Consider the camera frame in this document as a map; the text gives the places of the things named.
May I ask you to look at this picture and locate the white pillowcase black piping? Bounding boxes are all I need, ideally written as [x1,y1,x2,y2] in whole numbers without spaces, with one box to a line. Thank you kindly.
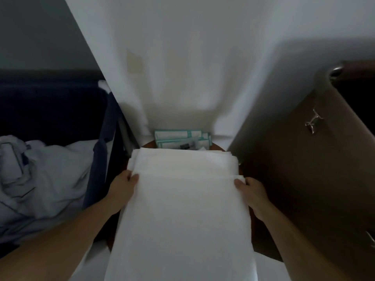
[0,135,99,246]

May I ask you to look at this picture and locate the white towel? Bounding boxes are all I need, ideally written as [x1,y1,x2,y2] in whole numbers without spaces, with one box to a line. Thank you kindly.
[127,147,240,178]
[104,172,259,281]

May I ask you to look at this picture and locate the teal white boxes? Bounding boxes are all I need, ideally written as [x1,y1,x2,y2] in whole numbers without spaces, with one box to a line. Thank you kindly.
[154,129,213,151]

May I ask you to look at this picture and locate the clear packet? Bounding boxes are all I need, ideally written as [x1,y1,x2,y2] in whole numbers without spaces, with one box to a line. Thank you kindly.
[175,137,207,151]

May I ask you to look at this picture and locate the navy laundry hamper white frame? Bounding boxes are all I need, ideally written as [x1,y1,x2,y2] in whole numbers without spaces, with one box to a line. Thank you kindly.
[0,70,134,260]

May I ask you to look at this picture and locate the person's right forearm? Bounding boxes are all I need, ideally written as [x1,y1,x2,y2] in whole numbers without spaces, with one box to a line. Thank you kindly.
[262,207,355,281]

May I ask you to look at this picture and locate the grey door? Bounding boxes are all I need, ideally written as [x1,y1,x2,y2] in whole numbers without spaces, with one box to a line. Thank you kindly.
[0,0,102,74]

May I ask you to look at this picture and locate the person's right hand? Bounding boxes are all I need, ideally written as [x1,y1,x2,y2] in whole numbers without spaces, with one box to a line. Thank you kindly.
[233,177,275,222]

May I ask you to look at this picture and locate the person's left hand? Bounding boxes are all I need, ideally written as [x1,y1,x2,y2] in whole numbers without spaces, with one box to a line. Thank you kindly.
[106,169,140,216]

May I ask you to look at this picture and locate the round wooden side table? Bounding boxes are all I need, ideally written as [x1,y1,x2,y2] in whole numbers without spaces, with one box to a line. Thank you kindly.
[105,139,283,262]

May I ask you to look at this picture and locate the brown housekeeping cart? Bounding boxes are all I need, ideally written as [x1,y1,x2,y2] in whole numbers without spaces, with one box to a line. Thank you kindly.
[228,60,375,281]

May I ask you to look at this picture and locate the person's left forearm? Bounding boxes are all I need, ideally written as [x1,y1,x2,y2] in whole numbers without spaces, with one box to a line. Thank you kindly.
[0,199,121,281]

